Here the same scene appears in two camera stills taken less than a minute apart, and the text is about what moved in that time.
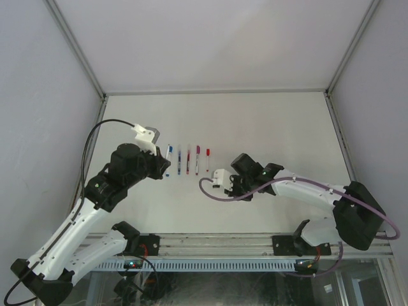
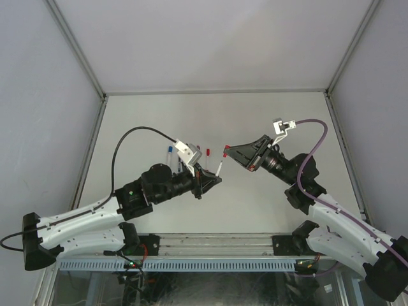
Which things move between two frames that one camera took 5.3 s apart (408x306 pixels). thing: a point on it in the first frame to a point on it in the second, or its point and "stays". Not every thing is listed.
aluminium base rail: x=228 y=246 stays
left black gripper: x=158 y=164 to x=197 y=183
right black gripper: x=236 y=185 to x=259 y=156
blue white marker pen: x=171 y=152 stays
